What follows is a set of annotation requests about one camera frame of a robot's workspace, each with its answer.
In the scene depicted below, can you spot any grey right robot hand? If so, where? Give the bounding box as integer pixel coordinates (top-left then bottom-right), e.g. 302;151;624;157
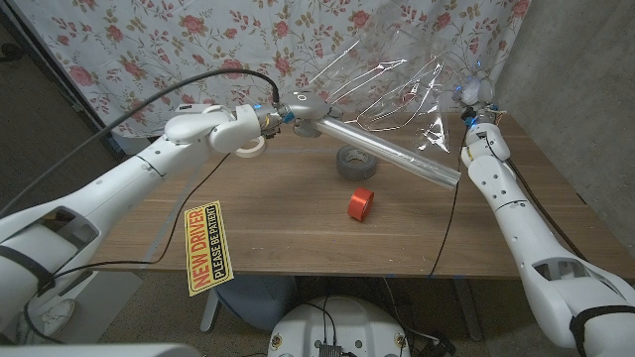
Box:
453;61;505;125

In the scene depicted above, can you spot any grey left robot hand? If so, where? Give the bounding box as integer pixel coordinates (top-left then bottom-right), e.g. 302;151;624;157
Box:
275;90;344;139

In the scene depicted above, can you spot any cream masking tape roll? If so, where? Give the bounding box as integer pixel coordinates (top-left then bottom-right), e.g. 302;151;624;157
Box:
233;136;267;159

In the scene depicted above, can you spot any red tape roll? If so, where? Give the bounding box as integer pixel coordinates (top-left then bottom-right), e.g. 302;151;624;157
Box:
346;186;375;222

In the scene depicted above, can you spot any yellow new driver sign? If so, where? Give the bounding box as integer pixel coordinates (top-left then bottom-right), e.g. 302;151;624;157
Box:
184;200;235;298

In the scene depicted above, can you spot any blue grey stool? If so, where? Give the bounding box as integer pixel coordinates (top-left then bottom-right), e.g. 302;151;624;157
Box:
216;275;299;332

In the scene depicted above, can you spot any grey table leg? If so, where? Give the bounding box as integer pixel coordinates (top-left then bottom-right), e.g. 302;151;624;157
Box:
199;287;222;333
451;277;483;342

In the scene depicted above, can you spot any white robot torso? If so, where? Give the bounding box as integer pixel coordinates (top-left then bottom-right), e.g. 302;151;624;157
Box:
267;296;412;357

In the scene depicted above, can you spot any black plug adapter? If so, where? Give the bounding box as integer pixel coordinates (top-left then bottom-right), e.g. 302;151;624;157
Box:
426;336;455;357

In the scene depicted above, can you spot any white sneaker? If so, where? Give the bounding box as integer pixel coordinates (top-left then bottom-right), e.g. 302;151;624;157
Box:
27;298;76;338

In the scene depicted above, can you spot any grey duct tape roll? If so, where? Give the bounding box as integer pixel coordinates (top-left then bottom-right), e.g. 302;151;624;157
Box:
335;144;378;181

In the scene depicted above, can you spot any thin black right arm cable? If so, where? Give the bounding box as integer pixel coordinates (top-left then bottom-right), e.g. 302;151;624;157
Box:
429;126;470;278

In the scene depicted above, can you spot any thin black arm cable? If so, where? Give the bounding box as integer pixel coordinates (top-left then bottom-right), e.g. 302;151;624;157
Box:
429;126;470;278
22;152;232;346

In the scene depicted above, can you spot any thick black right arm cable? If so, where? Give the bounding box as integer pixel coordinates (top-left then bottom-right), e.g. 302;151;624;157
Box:
505;158;589;262

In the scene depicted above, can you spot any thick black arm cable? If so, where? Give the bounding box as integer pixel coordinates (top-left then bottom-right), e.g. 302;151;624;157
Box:
505;158;589;262
0;67;282;219

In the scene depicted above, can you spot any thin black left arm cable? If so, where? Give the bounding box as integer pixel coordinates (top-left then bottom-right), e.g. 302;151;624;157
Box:
22;152;232;346

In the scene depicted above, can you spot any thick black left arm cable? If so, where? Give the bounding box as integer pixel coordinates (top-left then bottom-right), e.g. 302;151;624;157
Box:
0;67;282;219

